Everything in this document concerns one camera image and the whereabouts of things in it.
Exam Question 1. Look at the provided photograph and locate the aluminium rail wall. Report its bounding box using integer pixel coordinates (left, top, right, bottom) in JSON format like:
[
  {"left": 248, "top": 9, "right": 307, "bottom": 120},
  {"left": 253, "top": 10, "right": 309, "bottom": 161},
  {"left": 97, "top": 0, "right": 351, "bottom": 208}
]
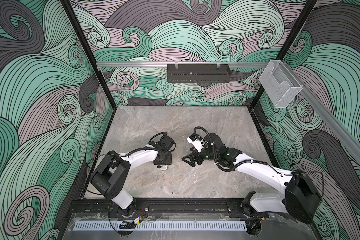
[
  {"left": 286, "top": 64, "right": 360, "bottom": 165},
  {"left": 96, "top": 61, "right": 269, "bottom": 69}
]

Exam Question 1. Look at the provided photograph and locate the clear plastic wall bin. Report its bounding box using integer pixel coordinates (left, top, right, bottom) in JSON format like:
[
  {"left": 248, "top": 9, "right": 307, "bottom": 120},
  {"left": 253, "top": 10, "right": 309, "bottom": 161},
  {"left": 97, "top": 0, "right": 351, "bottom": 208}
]
[{"left": 259, "top": 60, "right": 303, "bottom": 109}]

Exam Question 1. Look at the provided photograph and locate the white remote control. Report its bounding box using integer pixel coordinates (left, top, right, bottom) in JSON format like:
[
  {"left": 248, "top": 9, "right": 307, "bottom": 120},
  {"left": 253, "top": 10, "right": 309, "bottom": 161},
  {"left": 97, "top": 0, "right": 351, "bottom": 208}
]
[{"left": 160, "top": 165, "right": 168, "bottom": 171}]

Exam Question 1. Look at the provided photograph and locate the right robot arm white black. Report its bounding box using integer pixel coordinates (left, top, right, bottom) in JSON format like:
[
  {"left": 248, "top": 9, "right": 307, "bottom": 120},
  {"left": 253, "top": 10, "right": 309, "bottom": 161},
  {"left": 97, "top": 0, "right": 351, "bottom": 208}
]
[{"left": 182, "top": 127, "right": 323, "bottom": 224}]

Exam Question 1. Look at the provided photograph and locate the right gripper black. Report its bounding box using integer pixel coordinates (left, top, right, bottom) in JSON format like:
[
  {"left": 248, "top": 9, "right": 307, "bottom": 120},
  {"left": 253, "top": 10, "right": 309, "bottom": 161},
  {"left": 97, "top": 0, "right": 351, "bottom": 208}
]
[{"left": 181, "top": 144, "right": 221, "bottom": 167}]

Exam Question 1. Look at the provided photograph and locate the aluminium rail back wall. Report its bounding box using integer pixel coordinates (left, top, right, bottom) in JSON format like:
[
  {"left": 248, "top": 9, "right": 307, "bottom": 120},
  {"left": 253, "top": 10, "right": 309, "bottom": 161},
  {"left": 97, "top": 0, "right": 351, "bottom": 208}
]
[{"left": 96, "top": 61, "right": 269, "bottom": 69}]

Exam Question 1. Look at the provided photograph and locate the aluminium rail right wall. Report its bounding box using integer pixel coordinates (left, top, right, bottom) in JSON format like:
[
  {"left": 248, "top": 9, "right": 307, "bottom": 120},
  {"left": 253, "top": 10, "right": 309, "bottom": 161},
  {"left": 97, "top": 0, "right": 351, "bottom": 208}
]
[{"left": 286, "top": 64, "right": 360, "bottom": 165}]

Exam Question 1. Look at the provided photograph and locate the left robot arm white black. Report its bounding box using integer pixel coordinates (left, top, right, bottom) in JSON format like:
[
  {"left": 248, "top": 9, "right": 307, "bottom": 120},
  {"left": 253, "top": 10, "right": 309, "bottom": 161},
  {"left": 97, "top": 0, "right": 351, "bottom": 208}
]
[{"left": 90, "top": 132, "right": 176, "bottom": 215}]

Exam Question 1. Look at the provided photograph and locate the white slotted cable duct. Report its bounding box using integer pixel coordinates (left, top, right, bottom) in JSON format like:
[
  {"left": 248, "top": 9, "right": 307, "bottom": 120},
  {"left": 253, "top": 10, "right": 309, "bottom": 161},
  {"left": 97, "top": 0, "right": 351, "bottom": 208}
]
[{"left": 73, "top": 220, "right": 247, "bottom": 231}]

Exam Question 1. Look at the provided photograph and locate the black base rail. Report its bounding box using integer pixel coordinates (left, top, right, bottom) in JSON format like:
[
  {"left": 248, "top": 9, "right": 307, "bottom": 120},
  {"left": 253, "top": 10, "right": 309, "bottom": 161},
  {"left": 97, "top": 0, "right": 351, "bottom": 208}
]
[{"left": 66, "top": 198, "right": 249, "bottom": 220}]

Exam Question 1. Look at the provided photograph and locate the black wall tray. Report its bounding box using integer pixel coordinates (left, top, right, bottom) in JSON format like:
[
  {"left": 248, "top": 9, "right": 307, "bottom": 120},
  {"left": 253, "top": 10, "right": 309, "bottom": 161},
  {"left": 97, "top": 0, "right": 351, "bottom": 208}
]
[{"left": 167, "top": 64, "right": 232, "bottom": 84}]

